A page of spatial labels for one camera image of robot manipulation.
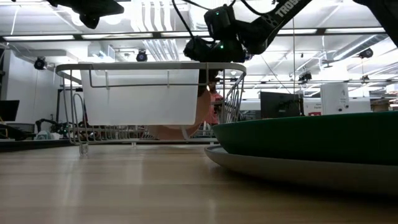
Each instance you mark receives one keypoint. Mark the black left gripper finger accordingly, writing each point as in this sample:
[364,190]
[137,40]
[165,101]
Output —
[113,7]

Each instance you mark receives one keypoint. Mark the pink plate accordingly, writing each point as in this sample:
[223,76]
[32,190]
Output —
[174,132]

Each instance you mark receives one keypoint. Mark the green plate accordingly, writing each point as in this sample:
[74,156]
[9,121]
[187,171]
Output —
[311,137]

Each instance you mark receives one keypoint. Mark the large grey plate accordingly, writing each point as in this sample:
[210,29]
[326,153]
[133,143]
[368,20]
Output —
[295,174]

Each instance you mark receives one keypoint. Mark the black background robot arm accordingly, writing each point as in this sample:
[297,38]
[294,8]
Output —
[46,123]

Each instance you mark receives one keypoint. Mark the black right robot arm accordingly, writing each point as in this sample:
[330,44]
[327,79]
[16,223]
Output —
[267,28]

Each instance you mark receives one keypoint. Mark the person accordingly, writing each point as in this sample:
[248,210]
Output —
[215,105]

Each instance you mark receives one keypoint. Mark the black overhead beam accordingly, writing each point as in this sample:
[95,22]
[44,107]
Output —
[157,35]

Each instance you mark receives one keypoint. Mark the white plastic cutlery caddy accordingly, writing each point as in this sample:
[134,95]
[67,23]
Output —
[140,102]

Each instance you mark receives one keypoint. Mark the black computer monitor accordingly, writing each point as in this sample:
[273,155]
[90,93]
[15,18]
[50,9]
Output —
[280,104]

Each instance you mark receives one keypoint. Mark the white cabinet pillar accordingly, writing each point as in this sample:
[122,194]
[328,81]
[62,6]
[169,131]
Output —
[334,98]

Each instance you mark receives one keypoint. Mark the small black monitor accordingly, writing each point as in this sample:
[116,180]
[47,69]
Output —
[8,110]

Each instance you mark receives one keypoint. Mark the black ceiling camera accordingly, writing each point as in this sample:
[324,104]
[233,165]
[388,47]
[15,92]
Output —
[141,56]
[305,76]
[39,63]
[366,53]

